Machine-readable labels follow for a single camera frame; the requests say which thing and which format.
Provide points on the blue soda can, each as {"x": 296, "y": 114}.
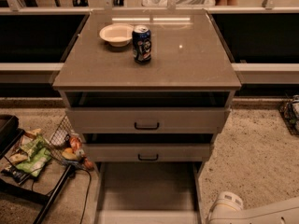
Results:
{"x": 141, "y": 36}

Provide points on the orange fruit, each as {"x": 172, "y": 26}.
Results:
{"x": 69, "y": 154}

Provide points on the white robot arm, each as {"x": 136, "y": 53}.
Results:
{"x": 229, "y": 209}

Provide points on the white bowl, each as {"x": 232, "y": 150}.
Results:
{"x": 117, "y": 34}

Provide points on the wire basket with snacks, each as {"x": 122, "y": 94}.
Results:
{"x": 63, "y": 137}

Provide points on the drawer with black handle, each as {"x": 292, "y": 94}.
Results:
{"x": 147, "y": 120}
{"x": 148, "y": 193}
{"x": 97, "y": 152}

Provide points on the wire basket at right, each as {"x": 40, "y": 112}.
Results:
{"x": 289, "y": 111}

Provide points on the grey drawer cabinet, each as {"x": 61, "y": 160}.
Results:
{"x": 189, "y": 68}

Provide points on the green chip bag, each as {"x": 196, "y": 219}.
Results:
{"x": 37, "y": 156}

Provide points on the dark blue snack bag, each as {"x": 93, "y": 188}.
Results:
{"x": 18, "y": 176}

